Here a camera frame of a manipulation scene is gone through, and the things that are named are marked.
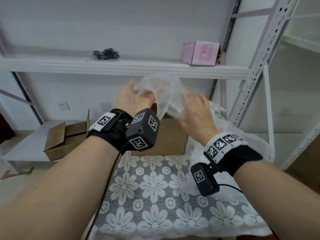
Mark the person's right hand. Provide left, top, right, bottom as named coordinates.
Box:
left=175, top=93, right=222, bottom=142

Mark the person's left hand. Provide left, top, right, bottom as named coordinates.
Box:
left=116, top=80, right=157, bottom=117

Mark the large bubble wrap sheet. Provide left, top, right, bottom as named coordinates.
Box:
left=185, top=101, right=273, bottom=195

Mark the brown cardboard box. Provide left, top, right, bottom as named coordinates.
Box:
left=130, top=103, right=188, bottom=157

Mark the bubble wrap piece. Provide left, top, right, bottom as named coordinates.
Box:
left=134, top=72, right=190, bottom=120

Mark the person's left forearm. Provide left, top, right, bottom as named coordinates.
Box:
left=0, top=136, right=123, bottom=240

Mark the person's right forearm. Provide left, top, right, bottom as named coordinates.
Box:
left=234, top=158, right=320, bottom=240

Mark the pink paper box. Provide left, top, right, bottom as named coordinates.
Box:
left=181, top=41, right=222, bottom=67

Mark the small worn cardboard carton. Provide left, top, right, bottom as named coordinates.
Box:
left=44, top=109, right=90, bottom=162

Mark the white metal shelving rack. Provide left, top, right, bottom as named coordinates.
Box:
left=0, top=0, right=294, bottom=173
left=262, top=0, right=320, bottom=170

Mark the white floral lace tablecloth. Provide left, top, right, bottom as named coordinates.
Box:
left=91, top=151, right=272, bottom=240

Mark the large brown printed carton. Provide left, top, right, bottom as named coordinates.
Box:
left=285, top=137, right=320, bottom=195

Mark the dark wooden door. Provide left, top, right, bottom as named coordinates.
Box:
left=0, top=112, right=15, bottom=145

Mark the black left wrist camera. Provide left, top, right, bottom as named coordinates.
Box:
left=125, top=108, right=160, bottom=152

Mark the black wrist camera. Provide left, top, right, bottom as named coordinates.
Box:
left=125, top=108, right=160, bottom=152
left=190, top=163, right=220, bottom=197

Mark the black left wrist strap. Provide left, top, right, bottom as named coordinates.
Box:
left=86, top=108, right=133, bottom=152

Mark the black wrist strap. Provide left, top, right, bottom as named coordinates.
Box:
left=204, top=132, right=263, bottom=177
left=86, top=108, right=133, bottom=152

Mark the black cable bundle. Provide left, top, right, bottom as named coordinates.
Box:
left=92, top=48, right=120, bottom=60

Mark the black right wrist strap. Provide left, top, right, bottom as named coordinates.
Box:
left=204, top=132, right=263, bottom=177

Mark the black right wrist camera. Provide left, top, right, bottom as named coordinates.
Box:
left=190, top=163, right=220, bottom=197

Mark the black right camera cable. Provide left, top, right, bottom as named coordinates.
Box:
left=217, top=183, right=243, bottom=195

